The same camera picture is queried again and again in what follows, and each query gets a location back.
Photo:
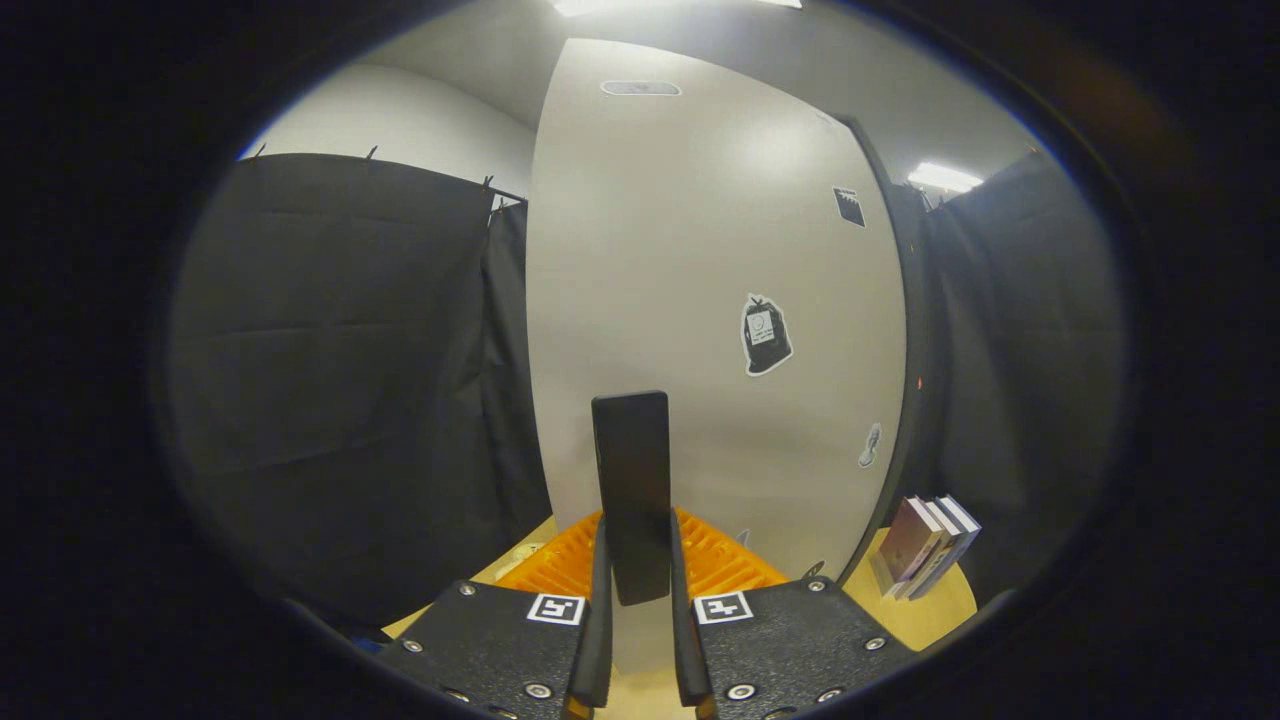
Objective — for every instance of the maroon book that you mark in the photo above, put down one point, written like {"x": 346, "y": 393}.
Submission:
{"x": 908, "y": 545}

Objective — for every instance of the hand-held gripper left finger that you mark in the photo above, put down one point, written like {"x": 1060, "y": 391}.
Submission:
{"x": 602, "y": 640}

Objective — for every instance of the black backdrop cloth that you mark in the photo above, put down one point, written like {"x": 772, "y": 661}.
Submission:
{"x": 330, "y": 380}

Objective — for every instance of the beige cabinet door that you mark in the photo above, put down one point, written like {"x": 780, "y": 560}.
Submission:
{"x": 680, "y": 250}

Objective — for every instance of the dark book with yellow spine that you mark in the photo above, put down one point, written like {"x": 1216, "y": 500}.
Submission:
{"x": 945, "y": 545}

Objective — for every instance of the small ceiling light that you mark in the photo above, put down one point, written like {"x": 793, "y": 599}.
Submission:
{"x": 945, "y": 178}

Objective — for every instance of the large ceiling light panel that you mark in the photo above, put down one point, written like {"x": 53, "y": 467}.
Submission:
{"x": 600, "y": 5}

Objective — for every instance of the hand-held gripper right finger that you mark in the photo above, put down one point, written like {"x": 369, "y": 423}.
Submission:
{"x": 685, "y": 650}

